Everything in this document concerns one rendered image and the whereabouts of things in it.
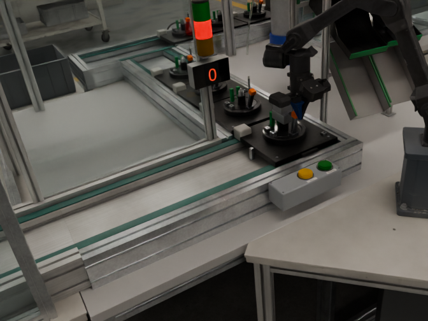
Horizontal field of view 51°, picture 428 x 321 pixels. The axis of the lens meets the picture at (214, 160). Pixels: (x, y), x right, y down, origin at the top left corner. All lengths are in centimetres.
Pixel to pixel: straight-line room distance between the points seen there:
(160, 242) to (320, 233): 43
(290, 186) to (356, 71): 54
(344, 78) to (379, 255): 64
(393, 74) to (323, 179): 55
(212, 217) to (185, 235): 9
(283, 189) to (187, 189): 29
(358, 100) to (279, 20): 87
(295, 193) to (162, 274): 42
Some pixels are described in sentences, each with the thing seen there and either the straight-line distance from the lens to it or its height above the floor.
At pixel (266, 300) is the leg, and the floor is 68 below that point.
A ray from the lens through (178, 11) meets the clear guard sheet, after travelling 134.
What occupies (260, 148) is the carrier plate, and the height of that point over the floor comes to 97.
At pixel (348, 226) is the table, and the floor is 86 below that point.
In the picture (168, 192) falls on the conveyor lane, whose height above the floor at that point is 92.
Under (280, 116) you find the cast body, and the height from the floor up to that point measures 105.
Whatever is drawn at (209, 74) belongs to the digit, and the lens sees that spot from 136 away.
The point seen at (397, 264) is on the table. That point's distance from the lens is 120.
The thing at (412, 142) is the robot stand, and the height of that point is 106.
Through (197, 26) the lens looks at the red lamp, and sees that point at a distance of 132.
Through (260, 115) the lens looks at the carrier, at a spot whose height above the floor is 97.
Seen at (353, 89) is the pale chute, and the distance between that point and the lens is 158.
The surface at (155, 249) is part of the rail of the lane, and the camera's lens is 119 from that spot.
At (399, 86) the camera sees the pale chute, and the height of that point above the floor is 103.
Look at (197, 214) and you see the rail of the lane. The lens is 119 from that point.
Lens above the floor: 169
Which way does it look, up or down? 32 degrees down
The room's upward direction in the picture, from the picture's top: 7 degrees counter-clockwise
